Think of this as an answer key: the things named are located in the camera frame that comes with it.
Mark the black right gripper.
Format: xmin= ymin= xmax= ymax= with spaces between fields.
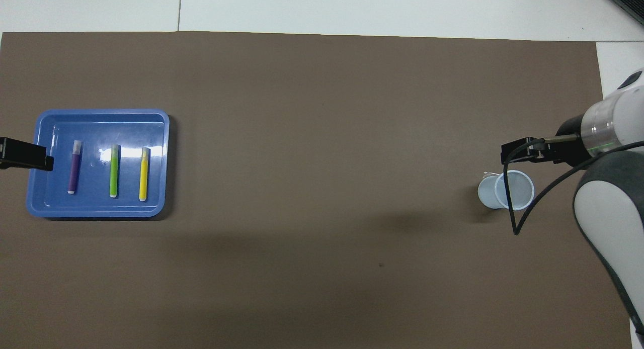
xmin=502 ymin=115 xmax=592 ymax=167

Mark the green highlighter pen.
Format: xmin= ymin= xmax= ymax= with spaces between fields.
xmin=109 ymin=144 xmax=121 ymax=198

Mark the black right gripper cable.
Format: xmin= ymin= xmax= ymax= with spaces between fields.
xmin=505 ymin=138 xmax=644 ymax=236

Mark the brown table mat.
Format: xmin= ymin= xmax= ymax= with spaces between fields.
xmin=0 ymin=31 xmax=633 ymax=349

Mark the yellow highlighter pen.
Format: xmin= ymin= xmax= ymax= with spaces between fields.
xmin=139 ymin=147 xmax=151 ymax=202

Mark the translucent plastic cup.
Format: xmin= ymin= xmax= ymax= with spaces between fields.
xmin=477 ymin=170 xmax=535 ymax=210

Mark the blue plastic tray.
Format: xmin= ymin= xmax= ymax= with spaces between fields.
xmin=26 ymin=109 xmax=170 ymax=218

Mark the dark grey ribbed device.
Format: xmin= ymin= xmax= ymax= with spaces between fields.
xmin=607 ymin=0 xmax=644 ymax=27

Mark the purple highlighter pen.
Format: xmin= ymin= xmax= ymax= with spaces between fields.
xmin=68 ymin=140 xmax=83 ymax=194

